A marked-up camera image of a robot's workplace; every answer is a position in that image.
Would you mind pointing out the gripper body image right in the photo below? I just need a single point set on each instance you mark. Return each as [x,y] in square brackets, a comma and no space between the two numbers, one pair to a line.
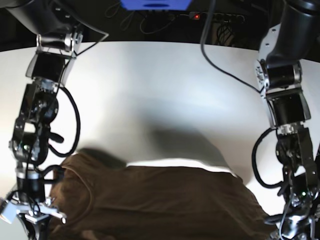
[296,225]

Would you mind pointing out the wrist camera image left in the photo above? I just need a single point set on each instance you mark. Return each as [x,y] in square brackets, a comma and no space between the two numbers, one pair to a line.
[8,211]

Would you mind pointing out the black power strip red light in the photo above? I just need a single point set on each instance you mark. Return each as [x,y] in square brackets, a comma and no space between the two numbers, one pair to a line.
[218,17]

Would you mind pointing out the blue box at top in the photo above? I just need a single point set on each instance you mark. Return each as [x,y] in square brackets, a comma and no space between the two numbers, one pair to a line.
[141,5]

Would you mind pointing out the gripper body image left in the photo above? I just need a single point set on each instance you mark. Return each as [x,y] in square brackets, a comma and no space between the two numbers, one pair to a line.
[33,209]

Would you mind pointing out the brown t-shirt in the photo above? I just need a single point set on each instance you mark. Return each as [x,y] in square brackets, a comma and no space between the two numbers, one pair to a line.
[106,199]

